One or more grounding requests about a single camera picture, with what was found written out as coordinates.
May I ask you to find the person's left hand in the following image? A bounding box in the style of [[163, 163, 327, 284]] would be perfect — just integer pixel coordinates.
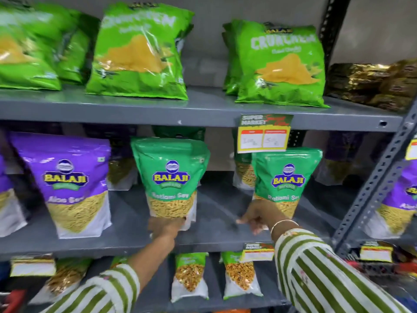
[[147, 216, 186, 241]]

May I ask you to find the person's right hand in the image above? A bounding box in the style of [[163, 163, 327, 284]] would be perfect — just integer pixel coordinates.
[[236, 199, 292, 241]]

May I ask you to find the green sev pouch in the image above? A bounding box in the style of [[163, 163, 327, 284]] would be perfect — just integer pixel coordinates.
[[251, 147, 323, 223], [130, 137, 211, 231], [232, 128, 257, 191], [151, 125, 206, 142]]

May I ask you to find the person's right forearm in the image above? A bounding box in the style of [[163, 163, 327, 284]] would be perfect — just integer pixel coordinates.
[[271, 221, 412, 313]]

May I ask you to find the person's left forearm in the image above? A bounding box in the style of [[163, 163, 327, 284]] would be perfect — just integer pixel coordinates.
[[42, 232, 179, 313]]

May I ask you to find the yellow price tag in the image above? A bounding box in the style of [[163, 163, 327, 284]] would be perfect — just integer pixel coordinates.
[[237, 113, 294, 154], [9, 255, 57, 278], [359, 241, 395, 263], [240, 242, 276, 263], [405, 136, 417, 161]]

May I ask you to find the gold bangle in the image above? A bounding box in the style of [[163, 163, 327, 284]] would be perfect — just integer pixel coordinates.
[[269, 219, 300, 236]]

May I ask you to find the small green snack packet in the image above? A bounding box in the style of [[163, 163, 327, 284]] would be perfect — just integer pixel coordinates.
[[170, 252, 210, 303], [220, 250, 264, 301], [109, 255, 131, 270], [29, 257, 94, 305]]

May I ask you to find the purple sev pouch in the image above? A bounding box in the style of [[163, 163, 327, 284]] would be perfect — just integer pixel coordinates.
[[0, 152, 28, 238], [9, 132, 113, 240], [314, 131, 366, 186], [362, 159, 417, 240], [83, 124, 139, 191]]

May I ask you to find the grey metal shelf rack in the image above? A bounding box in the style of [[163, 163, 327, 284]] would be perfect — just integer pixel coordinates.
[[0, 55, 417, 313]]

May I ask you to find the heap of colourful packets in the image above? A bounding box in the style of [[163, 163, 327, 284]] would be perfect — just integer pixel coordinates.
[[345, 244, 417, 313]]

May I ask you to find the light green chips bag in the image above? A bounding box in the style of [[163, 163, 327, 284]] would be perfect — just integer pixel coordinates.
[[85, 1, 195, 101], [33, 3, 101, 85], [222, 22, 243, 96], [0, 2, 63, 92], [234, 19, 330, 108]]

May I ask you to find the red packet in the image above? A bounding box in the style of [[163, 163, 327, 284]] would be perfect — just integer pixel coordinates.
[[0, 289, 27, 313]]

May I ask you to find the pile of brown gold packets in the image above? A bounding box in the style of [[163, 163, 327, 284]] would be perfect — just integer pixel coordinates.
[[325, 59, 417, 113]]

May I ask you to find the grey slotted upright post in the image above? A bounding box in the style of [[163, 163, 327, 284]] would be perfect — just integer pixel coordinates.
[[331, 100, 417, 256]]

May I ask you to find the black slotted upright post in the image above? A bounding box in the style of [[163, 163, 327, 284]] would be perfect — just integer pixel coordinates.
[[318, 0, 352, 71]]

